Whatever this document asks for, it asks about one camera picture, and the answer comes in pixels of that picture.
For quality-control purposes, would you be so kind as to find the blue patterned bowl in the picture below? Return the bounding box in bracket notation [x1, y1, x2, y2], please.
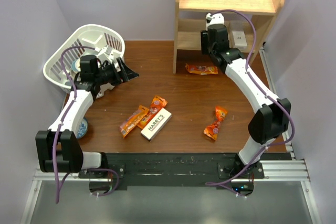
[76, 118, 88, 139]

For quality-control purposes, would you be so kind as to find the orange razor pack left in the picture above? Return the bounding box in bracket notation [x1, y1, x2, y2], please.
[119, 105, 149, 138]

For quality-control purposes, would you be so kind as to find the painted fruit plate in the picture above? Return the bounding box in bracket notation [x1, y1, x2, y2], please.
[71, 59, 80, 73]

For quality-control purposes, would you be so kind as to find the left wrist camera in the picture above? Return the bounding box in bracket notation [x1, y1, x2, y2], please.
[97, 45, 121, 63]

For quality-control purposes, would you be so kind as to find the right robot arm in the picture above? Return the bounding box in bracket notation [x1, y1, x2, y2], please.
[201, 24, 291, 178]

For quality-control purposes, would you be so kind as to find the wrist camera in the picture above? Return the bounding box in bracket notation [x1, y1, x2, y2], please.
[205, 13, 225, 30]
[97, 45, 121, 63]

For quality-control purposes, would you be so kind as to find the aluminium rail frame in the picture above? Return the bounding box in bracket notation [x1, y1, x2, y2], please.
[22, 41, 317, 223]

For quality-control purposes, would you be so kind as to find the wooden shelf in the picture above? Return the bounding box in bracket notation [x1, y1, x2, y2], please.
[173, 0, 285, 72]

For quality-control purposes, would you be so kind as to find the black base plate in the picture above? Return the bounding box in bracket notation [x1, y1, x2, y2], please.
[78, 152, 266, 190]

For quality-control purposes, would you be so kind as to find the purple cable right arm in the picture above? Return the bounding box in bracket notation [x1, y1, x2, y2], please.
[204, 9, 296, 197]

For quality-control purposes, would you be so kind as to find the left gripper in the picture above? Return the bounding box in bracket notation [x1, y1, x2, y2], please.
[94, 57, 139, 86]

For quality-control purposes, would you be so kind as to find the white Harry's razor box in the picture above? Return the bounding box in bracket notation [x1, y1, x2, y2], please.
[140, 109, 172, 142]

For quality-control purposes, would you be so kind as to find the orange razor pack right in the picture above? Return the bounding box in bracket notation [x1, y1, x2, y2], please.
[203, 106, 228, 141]

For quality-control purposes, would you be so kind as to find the orange razor pack middle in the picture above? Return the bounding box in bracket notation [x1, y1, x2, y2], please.
[138, 95, 167, 129]

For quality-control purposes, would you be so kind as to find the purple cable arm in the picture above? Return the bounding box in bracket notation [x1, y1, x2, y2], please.
[52, 46, 120, 204]
[204, 9, 296, 197]

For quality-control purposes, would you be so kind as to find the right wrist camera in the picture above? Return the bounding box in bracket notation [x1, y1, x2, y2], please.
[205, 13, 225, 30]

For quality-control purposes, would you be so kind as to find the white plastic basket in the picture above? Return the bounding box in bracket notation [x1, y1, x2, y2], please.
[43, 24, 125, 93]

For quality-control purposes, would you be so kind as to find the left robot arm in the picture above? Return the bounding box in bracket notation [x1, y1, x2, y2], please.
[35, 55, 139, 178]

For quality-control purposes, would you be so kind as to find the orange razor pack under shelf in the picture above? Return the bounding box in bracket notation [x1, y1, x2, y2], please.
[185, 63, 218, 75]

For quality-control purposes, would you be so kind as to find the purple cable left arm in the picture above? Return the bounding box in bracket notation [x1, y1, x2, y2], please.
[52, 46, 120, 204]

